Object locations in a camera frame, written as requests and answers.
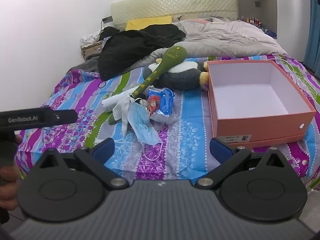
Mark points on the striped floral bedsheet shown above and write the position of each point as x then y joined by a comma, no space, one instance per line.
75,100

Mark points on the row of small bottles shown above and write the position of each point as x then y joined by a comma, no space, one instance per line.
255,22

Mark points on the black clothing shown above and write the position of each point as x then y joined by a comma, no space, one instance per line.
130,47

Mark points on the white cloth glove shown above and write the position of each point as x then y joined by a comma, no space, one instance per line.
122,112

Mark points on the white crumpled cloth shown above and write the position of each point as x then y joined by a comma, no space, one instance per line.
88,38

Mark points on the dark grey cloth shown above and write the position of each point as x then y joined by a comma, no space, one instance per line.
87,63

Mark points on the beige padded headboard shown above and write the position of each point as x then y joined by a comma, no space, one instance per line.
175,2

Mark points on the blue face mask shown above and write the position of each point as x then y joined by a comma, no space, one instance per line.
142,122

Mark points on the blue tray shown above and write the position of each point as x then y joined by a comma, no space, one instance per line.
271,33

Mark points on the blue snack packet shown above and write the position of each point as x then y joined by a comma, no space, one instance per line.
160,102

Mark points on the brown cardboard box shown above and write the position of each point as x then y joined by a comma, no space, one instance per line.
90,50

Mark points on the grey penguin plush toy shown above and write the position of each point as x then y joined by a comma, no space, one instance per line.
185,75

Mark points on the dark wall switch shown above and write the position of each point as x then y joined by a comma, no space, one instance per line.
257,4

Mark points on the green plush stick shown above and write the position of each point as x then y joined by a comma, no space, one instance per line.
172,55

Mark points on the yellow pillow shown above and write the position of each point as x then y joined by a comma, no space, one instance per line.
150,22

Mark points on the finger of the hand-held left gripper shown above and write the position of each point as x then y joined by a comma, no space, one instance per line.
63,117

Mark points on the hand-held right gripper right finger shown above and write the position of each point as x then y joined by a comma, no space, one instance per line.
221,148

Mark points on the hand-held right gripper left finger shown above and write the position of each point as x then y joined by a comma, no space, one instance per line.
103,148

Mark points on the pink pillow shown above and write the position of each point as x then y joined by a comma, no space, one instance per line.
200,20

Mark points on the orange cardboard box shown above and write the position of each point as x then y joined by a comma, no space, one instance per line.
250,125

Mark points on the person's left hand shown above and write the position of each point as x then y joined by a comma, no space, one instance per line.
7,180

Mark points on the black wall charger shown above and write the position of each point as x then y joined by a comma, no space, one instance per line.
107,19

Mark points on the grey duvet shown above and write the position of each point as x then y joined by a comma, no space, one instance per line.
225,37

